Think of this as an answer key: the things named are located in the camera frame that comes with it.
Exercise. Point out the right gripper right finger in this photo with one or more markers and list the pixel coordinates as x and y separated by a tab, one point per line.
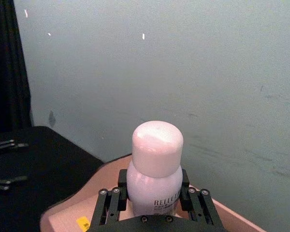
200	205

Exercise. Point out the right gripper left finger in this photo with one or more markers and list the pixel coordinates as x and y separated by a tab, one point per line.
108	205

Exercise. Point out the yellow sticker on tray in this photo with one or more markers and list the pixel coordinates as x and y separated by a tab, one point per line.
83	223

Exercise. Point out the black hanging curtain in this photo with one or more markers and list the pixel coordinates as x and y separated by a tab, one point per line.
7	72

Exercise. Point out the black table cloth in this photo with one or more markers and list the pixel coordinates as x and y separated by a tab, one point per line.
48	164

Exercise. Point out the plain pale wall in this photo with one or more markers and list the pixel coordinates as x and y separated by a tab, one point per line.
159	72

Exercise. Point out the shallow brown cardboard tray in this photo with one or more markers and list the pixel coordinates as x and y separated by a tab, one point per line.
82	207

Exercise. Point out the white plastic bottle with cap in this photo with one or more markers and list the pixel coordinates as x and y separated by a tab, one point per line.
157	157

